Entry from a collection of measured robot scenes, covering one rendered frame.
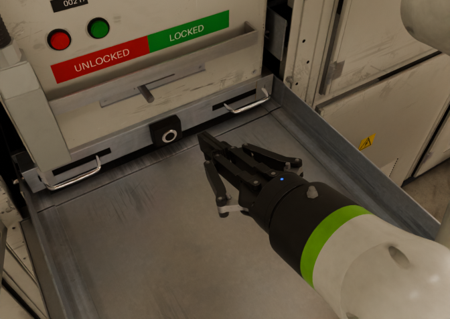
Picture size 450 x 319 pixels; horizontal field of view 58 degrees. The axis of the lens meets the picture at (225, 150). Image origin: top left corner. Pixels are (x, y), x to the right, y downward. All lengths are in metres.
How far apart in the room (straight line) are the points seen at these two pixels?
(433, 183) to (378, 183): 1.30
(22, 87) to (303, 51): 0.55
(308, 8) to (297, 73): 0.15
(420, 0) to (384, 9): 0.29
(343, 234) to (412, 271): 0.07
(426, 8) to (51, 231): 0.70
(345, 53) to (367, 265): 0.67
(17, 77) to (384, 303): 0.47
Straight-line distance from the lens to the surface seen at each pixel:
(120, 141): 0.81
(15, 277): 0.97
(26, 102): 0.58
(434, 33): 0.70
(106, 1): 0.66
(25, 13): 0.64
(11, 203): 0.79
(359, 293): 0.35
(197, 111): 0.85
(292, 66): 0.90
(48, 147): 0.63
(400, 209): 0.79
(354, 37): 0.95
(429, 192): 2.04
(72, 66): 0.70
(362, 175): 0.81
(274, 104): 0.95
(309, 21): 0.85
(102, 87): 0.68
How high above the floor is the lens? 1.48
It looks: 48 degrees down
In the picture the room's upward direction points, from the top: straight up
